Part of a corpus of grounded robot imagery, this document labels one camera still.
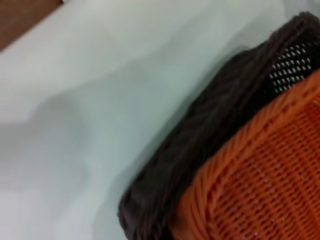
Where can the orange woven plastic basket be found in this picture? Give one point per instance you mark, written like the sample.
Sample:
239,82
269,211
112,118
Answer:
262,187

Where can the dark brown woven basket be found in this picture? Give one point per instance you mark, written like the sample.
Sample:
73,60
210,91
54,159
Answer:
200,130

